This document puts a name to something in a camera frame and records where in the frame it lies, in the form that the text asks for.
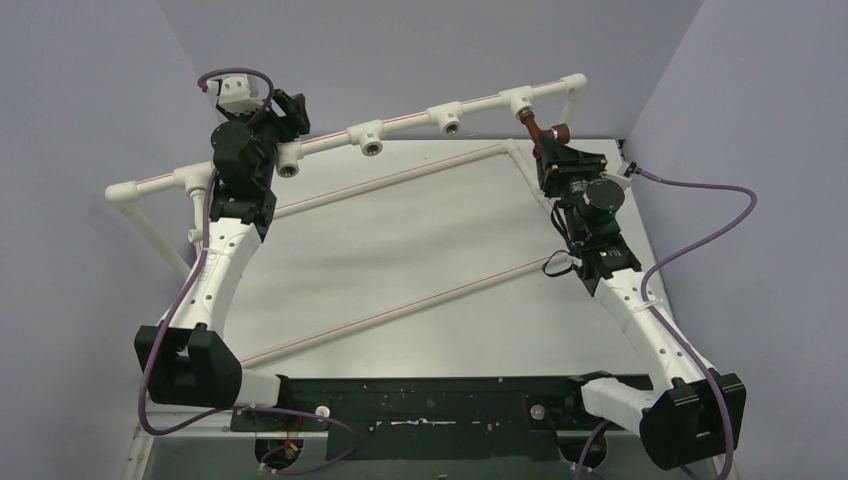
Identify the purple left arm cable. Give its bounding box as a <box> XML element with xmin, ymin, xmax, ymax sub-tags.
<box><xmin>135</xmin><ymin>68</ymin><xmax>359</xmax><ymax>478</ymax></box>

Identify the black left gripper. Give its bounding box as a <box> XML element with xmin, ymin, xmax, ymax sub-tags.
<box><xmin>222</xmin><ymin>92</ymin><xmax>308</xmax><ymax>187</ymax></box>

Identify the aluminium rail frame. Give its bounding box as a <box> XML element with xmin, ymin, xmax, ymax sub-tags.
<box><xmin>122</xmin><ymin>397</ymin><xmax>730</xmax><ymax>480</ymax></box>

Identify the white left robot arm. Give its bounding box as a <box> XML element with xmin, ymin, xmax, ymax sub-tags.
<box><xmin>134</xmin><ymin>89</ymin><xmax>310</xmax><ymax>429</ymax></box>

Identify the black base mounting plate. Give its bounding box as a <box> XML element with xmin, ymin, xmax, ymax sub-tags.
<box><xmin>192</xmin><ymin>376</ymin><xmax>697</xmax><ymax>463</ymax></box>

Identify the white pipe frame with tees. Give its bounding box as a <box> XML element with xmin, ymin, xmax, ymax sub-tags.
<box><xmin>103</xmin><ymin>72</ymin><xmax>589</xmax><ymax>370</ymax></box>

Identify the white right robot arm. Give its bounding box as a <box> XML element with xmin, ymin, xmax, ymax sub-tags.
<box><xmin>534</xmin><ymin>135</ymin><xmax>747</xmax><ymax>470</ymax></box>

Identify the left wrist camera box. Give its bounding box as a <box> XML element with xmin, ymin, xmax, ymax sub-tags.
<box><xmin>205</xmin><ymin>74</ymin><xmax>263</xmax><ymax>116</ymax></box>

